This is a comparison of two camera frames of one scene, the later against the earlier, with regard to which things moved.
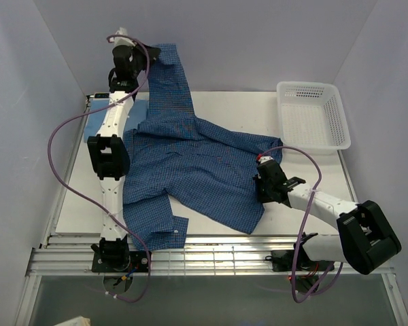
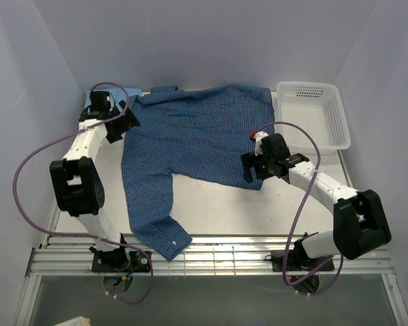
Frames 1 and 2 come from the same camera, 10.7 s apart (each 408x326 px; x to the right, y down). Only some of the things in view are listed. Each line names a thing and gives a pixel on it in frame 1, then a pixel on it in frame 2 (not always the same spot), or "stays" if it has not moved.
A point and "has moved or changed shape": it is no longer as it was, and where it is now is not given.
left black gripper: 154,53 -> 128,121
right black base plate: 283,261 stays
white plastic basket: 311,118 stays
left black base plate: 121,261 stays
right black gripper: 263,199 -> 249,160
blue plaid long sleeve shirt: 174,159 has moved or changed shape
